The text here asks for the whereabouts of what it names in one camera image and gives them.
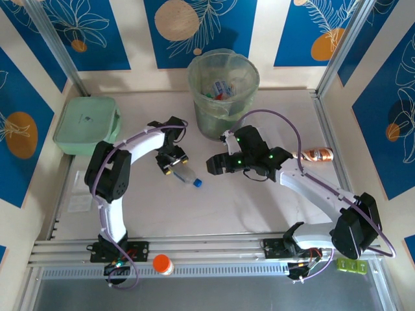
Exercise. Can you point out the green translucent bin liner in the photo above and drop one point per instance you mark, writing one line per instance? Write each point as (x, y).
(197, 77)

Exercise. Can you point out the small controller board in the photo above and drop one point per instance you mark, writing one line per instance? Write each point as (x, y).
(301, 269)
(116, 266)

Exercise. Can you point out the grey metal panel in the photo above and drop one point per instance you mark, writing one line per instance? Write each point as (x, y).
(207, 294)

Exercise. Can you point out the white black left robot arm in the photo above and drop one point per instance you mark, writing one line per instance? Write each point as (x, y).
(113, 220)

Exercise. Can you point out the green translucent trash bin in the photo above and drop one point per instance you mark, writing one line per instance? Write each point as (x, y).
(210, 123)

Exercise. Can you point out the small green box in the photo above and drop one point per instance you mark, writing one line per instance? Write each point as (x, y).
(342, 264)
(361, 266)
(351, 265)

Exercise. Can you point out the white bottle with orange cap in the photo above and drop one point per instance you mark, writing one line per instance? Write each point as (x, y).
(162, 263)

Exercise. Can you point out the green lidded container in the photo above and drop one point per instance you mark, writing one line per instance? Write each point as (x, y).
(84, 123)

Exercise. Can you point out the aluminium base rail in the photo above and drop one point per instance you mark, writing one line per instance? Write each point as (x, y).
(207, 246)

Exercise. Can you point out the clear plastic packet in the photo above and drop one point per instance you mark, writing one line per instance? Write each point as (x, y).
(80, 202)

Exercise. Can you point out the clear bottle with blue cap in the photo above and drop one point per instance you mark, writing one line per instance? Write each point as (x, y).
(186, 176)

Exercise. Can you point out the aluminium frame post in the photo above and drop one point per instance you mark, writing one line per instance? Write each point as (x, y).
(343, 48)
(57, 48)

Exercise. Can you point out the orange soda can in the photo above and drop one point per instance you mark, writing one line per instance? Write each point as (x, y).
(317, 155)

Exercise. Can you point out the blue label bottle blue cap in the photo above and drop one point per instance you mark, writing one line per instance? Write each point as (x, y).
(220, 87)

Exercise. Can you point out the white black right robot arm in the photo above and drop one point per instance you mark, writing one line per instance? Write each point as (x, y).
(317, 191)

